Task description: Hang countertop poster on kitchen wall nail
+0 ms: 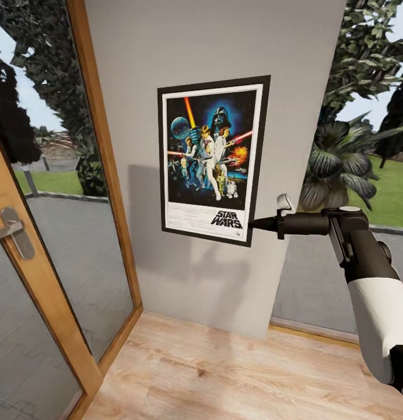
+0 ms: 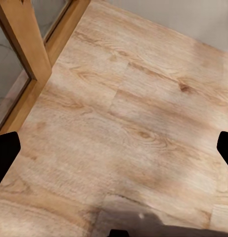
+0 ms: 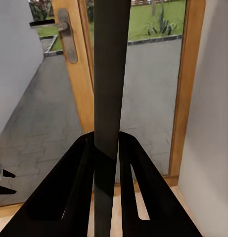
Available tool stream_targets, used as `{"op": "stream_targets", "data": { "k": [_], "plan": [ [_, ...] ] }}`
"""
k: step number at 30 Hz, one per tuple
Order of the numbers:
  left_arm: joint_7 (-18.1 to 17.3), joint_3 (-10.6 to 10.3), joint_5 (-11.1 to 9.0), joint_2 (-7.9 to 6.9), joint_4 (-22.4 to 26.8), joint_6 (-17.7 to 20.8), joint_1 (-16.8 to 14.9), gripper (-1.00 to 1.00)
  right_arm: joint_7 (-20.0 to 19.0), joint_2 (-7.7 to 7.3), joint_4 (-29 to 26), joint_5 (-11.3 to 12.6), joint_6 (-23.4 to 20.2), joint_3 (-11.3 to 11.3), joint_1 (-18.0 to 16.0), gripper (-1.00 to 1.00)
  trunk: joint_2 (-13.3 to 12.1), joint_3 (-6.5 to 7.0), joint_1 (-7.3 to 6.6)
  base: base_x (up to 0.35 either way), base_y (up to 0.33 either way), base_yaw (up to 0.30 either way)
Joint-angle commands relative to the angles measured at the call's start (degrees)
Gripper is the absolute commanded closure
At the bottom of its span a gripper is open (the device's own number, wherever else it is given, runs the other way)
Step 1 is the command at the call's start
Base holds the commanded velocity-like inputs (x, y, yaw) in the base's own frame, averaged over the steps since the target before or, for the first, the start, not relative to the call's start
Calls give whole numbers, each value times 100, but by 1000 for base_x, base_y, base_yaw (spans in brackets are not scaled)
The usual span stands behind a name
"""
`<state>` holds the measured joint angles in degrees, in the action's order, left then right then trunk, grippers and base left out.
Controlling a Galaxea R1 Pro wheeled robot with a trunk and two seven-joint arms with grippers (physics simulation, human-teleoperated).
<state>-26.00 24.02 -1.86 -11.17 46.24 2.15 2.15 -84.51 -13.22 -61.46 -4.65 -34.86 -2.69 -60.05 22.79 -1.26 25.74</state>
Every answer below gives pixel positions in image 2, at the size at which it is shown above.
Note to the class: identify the door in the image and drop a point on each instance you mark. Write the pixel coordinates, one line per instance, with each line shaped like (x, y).
(33, 33)

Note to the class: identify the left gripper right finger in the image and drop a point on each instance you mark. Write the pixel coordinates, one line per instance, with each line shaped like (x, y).
(222, 145)

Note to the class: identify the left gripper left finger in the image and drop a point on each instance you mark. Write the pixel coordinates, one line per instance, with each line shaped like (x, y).
(9, 149)

